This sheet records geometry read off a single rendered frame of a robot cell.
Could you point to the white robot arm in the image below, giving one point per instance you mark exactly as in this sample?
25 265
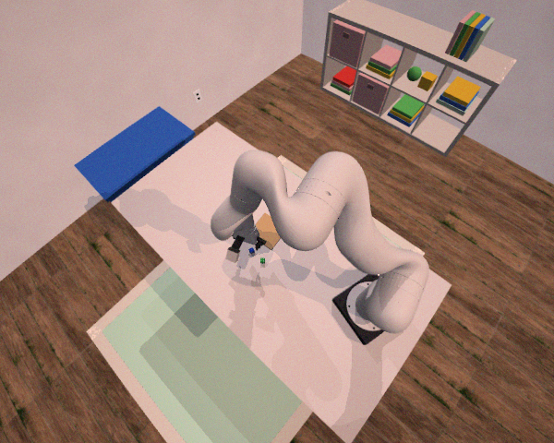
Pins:
335 184

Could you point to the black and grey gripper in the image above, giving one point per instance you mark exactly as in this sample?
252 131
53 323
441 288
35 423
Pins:
252 238

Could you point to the tan flat mat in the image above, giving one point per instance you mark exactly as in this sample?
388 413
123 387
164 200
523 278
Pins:
267 231

